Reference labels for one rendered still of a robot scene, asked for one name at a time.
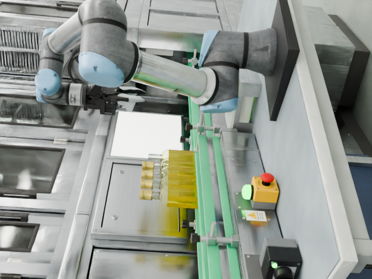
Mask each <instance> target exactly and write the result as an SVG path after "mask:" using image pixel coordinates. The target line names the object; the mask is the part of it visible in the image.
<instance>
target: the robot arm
mask: <svg viewBox="0 0 372 279"><path fill-rule="evenodd" d="M80 43H81V44H80ZM79 44H80V54H79V73H80V75H81V76H82V77H83V78H84V79H85V80H86V81H88V82H90V83H92V84H93V85H92V86H91V87H90V90H89V87H88V85H83V84H73V83H65V82H62V75H63V65H64V55H65V54H66V53H67V52H68V51H70V50H71V49H73V48H74V47H76V46H77V45H79ZM276 56H277V31H276V29H275V28H266V29H265V30H258V31H255V32H234V31H224V30H207V31H206V32H205V33H204V36H203V42H202V46H201V52H200V57H199V63H198V65H199V66H200V67H202V68H200V69H196V68H193V67H190V66H186V65H183V64H180V63H177V62H175V61H171V60H168V59H165V58H162V57H160V56H156V55H153V54H150V53H146V52H144V51H141V50H139V48H138V45H137V44H136V43H134V42H132V41H129V40H127V18H126V15H125V12H124V10H123V9H122V7H121V6H120V5H119V4H118V3H117V2H116V1H114V0H86V1H84V2H83V3H82V4H81V5H80V7H79V9H78V12H77V13H76V14H74V15H73V16H72V17H71V18H70V19H68V20H67V21H66V22H65V23H64V24H62V25H61V26H60V27H59V28H47V29H45V30H44V32H43V37H42V48H41V53H40V63H39V72H38V73H37V74H36V76H35V84H36V87H37V88H36V97H37V100H38V101H39V102H43V103H46V104H62V105H76V106H81V105H83V106H84V111H87V110H88V109H97V110H100V114H101V115H115V113H116V109H117V104H119V105H124V107H125V108H126V111H128V112H132V111H133V108H134V106H135V103H136V102H145V99H143V98H142V97H140V96H136V95H137V94H146V92H145V91H143V90H141V89H138V88H135V87H130V86H126V85H122V84H126V83H128V82H129V81H135V82H138V83H141V84H145V85H149V86H153V87H157V88H159V89H163V90H167V91H171V92H175V93H178V94H181V95H185V96H189V97H191V99H192V101H193V102H194V103H196V104H198V105H201V106H200V110H201V112H203V113H224V112H231V111H234V110H236V108H237V105H238V98H239V97H238V96H239V69H248V70H251V71H254V72H256V73H260V74H262V75H263V76H271V75H272V74H273V71H274V68H275V63H276ZM118 92H119V93H118ZM104 112H106V113H104ZM110 113H112V114H110Z"/></svg>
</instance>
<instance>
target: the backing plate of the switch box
mask: <svg viewBox="0 0 372 279"><path fill-rule="evenodd" d="M244 256H245V263H246V269H247V276H248V279H263V276H262V271H261V265H260V260H259V259H260V255H251V254H244Z"/></svg>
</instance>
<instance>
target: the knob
mask: <svg viewBox="0 0 372 279"><path fill-rule="evenodd" d="M273 275H274V277H275V279H293V276H292V270H291V269H290V268H289V267H285V266H283V267H279V268H277V269H276V270H275V271H274V273H273Z"/></svg>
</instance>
